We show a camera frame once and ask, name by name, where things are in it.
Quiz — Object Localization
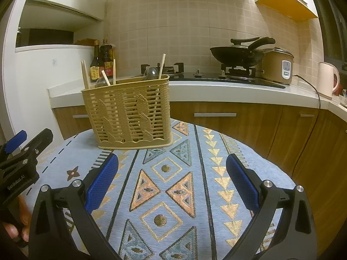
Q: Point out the dark bottle red label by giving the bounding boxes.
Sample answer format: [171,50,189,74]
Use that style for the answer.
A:
[100,39,114,78]

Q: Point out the beige plastic utensil basket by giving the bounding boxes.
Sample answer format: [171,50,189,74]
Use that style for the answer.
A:
[81,74,174,150]

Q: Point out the black gas stove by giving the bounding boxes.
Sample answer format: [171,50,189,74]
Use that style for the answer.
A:
[140,62,286,89]

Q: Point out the black power cable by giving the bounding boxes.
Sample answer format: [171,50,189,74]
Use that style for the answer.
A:
[291,74,322,180]

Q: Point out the dark bottle yellow label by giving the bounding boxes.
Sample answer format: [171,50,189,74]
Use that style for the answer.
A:
[90,40,101,83]

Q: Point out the black wok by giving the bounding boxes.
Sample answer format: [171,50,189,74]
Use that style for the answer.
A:
[210,36,276,68]

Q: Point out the pale pink electric kettle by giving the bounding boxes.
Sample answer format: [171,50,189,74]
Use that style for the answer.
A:
[317,62,340,98]

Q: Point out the patterned blue tablecloth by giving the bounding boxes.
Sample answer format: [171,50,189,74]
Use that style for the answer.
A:
[16,119,299,260]

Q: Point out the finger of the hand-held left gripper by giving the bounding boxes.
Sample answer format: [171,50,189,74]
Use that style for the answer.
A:
[0,130,28,158]
[11,128,54,166]

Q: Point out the white refrigerator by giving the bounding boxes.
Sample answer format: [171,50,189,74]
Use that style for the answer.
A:
[4,44,96,141]

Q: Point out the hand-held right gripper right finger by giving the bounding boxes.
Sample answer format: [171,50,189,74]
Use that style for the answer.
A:
[226,153,318,260]

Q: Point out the person's left hand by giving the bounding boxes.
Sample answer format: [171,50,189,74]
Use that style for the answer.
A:
[2,196,32,243]

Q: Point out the dark translucent plastic spoon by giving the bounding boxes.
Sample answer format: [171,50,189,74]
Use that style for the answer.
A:
[143,66,160,82]
[95,76,109,89]

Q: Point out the dark window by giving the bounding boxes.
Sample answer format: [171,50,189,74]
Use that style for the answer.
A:
[306,0,347,72]

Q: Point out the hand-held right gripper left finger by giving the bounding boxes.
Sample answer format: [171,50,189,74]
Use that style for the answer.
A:
[28,153,128,260]

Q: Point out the beige rice cooker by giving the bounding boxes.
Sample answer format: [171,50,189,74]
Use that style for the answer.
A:
[256,47,295,85]

